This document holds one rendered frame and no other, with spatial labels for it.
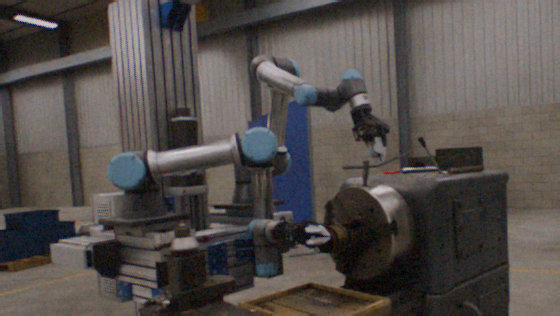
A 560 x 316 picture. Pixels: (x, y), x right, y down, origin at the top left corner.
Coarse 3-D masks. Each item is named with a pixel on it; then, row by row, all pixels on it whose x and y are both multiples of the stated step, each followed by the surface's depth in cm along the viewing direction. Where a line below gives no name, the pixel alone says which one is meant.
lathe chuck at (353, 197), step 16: (352, 192) 149; (368, 192) 144; (384, 192) 148; (352, 208) 150; (368, 208) 145; (384, 208) 141; (400, 208) 145; (368, 224) 145; (400, 224) 142; (368, 240) 146; (384, 240) 141; (400, 240) 142; (368, 256) 147; (384, 256) 142; (400, 256) 145; (352, 272) 152; (368, 272) 147; (384, 272) 146
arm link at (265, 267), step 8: (256, 248) 154; (264, 248) 152; (272, 248) 154; (256, 256) 154; (264, 256) 153; (272, 256) 154; (264, 264) 153; (272, 264) 154; (264, 272) 153; (272, 272) 154
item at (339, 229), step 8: (336, 224) 143; (328, 232) 138; (336, 232) 139; (344, 232) 141; (328, 240) 145; (336, 240) 138; (344, 240) 140; (320, 248) 141; (328, 248) 138; (336, 248) 140; (344, 248) 142
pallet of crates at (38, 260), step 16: (16, 224) 668; (32, 224) 677; (48, 224) 700; (64, 224) 727; (0, 240) 640; (16, 240) 654; (32, 240) 676; (48, 240) 698; (0, 256) 639; (16, 256) 655; (32, 256) 677; (48, 256) 682
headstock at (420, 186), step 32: (416, 192) 150; (448, 192) 151; (480, 192) 171; (416, 224) 151; (448, 224) 151; (480, 224) 169; (416, 256) 152; (448, 256) 151; (480, 256) 171; (416, 288) 153; (448, 288) 151
